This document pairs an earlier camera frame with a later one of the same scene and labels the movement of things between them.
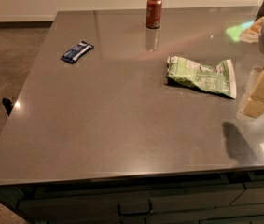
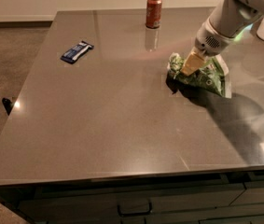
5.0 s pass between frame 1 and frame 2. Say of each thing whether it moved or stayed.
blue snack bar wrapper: stayed
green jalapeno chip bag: moved
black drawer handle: stayed
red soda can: stayed
